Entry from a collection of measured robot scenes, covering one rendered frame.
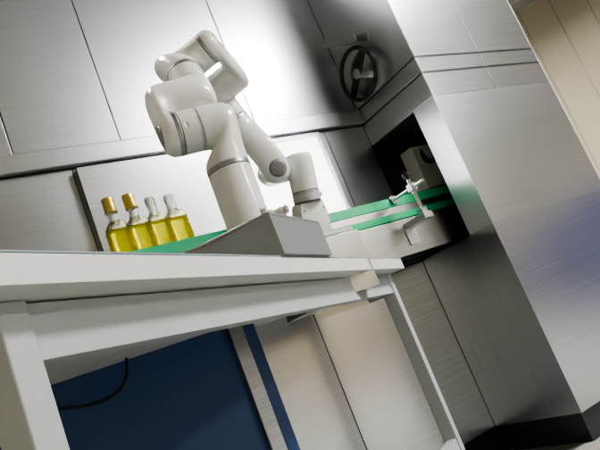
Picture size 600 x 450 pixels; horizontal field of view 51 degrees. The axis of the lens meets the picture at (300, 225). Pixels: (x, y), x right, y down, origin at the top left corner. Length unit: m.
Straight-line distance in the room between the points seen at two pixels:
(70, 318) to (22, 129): 1.36
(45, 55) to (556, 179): 1.83
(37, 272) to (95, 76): 1.58
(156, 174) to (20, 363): 1.42
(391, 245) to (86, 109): 1.06
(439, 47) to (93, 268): 1.94
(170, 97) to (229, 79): 0.29
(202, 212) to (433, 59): 1.01
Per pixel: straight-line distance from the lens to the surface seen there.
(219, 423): 1.59
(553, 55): 5.12
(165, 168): 2.04
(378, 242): 2.07
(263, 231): 1.16
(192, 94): 1.44
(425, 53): 2.40
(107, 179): 1.97
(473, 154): 2.28
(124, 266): 0.74
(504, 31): 2.82
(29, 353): 0.66
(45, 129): 2.04
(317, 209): 1.70
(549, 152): 2.61
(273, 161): 1.62
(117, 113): 2.12
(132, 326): 0.79
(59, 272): 0.66
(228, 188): 1.31
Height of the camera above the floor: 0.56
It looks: 12 degrees up
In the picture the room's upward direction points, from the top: 22 degrees counter-clockwise
